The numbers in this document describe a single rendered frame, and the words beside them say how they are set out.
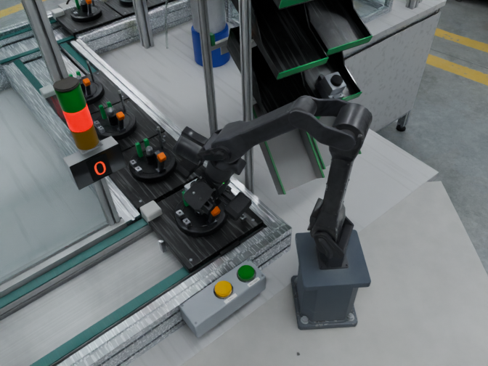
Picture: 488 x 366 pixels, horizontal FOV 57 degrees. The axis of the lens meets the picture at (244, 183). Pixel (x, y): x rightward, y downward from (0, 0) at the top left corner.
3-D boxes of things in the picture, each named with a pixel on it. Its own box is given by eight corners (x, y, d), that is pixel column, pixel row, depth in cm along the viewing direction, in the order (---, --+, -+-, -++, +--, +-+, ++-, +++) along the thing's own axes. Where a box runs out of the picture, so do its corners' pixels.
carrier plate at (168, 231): (263, 225, 122) (263, 220, 120) (189, 274, 112) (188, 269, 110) (211, 177, 135) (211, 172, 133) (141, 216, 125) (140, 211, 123)
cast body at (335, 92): (340, 102, 119) (351, 86, 113) (327, 107, 118) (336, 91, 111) (324, 76, 121) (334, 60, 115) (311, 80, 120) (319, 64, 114)
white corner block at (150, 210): (164, 218, 124) (161, 208, 121) (149, 226, 123) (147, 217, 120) (155, 208, 127) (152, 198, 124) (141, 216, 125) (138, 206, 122)
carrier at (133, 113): (166, 134, 150) (160, 103, 141) (100, 167, 140) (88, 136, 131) (131, 102, 163) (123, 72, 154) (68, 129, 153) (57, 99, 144)
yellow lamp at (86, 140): (102, 144, 99) (96, 126, 96) (81, 153, 97) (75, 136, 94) (93, 132, 102) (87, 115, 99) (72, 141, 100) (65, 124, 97)
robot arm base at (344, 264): (348, 268, 99) (353, 252, 94) (319, 269, 99) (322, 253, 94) (342, 242, 104) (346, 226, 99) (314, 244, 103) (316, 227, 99)
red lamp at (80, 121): (96, 125, 96) (91, 107, 92) (75, 136, 94) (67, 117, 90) (86, 115, 99) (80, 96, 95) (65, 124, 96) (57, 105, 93)
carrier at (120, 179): (208, 174, 136) (205, 143, 127) (139, 213, 126) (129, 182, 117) (167, 135, 149) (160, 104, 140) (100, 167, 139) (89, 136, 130)
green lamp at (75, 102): (90, 107, 92) (83, 86, 89) (67, 116, 90) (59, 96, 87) (80, 96, 95) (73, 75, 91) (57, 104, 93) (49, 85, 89)
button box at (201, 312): (266, 288, 114) (266, 275, 109) (197, 339, 105) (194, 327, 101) (248, 270, 118) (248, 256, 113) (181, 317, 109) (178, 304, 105)
